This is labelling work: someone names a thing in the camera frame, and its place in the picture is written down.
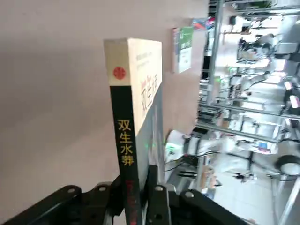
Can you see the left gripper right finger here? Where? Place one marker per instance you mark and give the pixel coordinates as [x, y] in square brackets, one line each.
[187, 211]

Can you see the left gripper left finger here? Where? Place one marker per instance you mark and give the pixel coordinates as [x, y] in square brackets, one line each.
[70, 208]

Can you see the dark book with hands print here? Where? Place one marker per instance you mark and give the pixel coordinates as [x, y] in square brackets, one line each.
[124, 117]

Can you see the green and white book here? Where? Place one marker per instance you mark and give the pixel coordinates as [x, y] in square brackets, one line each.
[186, 49]

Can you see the pink and white book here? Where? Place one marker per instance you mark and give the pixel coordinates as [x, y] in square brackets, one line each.
[174, 47]

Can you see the clear plastic pen cup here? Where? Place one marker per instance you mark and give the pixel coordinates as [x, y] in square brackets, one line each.
[199, 23]

